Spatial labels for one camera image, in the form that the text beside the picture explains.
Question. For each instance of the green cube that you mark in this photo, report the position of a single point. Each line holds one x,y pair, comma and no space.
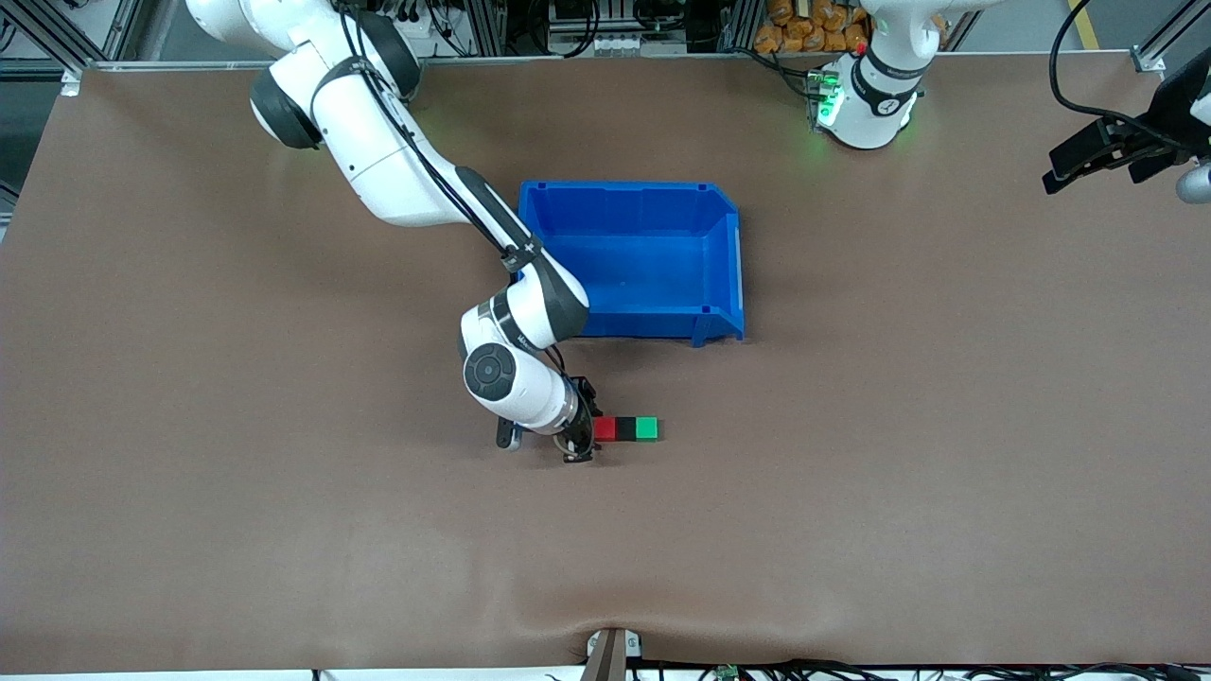
647,429

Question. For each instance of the white power strip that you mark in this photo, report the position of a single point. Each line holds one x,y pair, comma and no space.
430,28

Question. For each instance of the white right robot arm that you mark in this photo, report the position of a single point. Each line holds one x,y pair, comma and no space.
378,151

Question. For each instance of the aluminium frame profile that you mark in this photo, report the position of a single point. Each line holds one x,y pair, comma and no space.
1171,28
47,36

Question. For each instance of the orange bag pile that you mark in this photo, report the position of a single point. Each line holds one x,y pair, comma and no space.
795,24

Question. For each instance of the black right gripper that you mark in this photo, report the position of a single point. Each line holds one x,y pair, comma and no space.
584,413

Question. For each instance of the black cube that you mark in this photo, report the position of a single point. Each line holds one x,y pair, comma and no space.
626,429

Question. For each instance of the metal table clamp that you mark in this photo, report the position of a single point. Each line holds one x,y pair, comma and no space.
610,657

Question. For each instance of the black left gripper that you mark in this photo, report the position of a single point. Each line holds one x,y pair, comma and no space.
1156,132

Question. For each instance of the red cube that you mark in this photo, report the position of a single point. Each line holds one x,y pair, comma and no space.
605,429

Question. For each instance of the blue plastic storage bin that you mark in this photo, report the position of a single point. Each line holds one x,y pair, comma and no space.
653,265

